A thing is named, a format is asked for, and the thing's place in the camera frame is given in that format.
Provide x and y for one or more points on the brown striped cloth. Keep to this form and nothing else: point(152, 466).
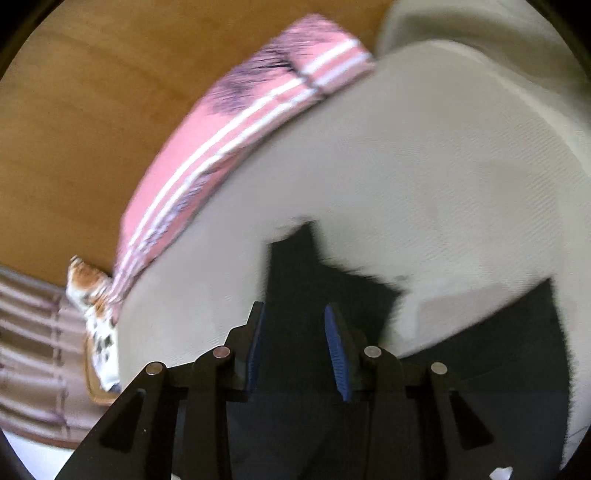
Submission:
point(37, 360)

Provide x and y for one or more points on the black pants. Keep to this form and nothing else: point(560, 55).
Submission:
point(300, 277)

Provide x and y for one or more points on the pink striped pillow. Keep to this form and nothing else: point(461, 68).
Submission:
point(221, 138)

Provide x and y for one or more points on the beige cloth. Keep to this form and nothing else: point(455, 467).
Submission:
point(461, 23)

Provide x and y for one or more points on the brown bamboo mat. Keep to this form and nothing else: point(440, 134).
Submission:
point(92, 115)

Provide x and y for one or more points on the grey woven bed mat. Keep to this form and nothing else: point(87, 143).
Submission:
point(392, 161)

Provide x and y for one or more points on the floral pillow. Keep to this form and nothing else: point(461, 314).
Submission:
point(94, 300)

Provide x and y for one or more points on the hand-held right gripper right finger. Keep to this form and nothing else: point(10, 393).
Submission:
point(336, 350)

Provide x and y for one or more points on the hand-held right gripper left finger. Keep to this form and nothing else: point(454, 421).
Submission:
point(255, 344)

